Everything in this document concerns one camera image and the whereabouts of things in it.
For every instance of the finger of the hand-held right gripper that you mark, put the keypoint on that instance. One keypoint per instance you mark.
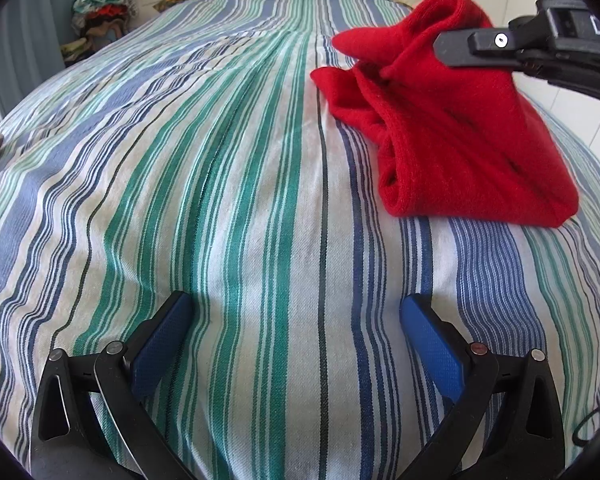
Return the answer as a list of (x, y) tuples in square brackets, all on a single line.
[(480, 47)]

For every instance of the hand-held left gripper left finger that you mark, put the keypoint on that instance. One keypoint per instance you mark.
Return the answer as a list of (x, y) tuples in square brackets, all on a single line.
[(161, 340)]

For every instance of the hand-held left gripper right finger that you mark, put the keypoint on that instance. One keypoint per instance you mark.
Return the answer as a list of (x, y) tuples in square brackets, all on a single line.
[(432, 345)]

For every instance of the red sweater with white dog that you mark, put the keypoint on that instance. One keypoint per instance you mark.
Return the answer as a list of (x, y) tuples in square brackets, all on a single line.
[(455, 135)]

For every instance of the pile of colourful clothes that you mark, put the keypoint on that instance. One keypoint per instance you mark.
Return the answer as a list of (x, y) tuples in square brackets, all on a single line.
[(102, 15)]

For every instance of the striped bedspread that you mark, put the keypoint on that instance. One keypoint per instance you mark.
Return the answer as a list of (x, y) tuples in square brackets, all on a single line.
[(230, 210)]

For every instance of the blue-grey curtain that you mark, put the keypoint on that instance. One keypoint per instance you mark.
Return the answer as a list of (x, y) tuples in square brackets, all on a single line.
[(25, 35)]

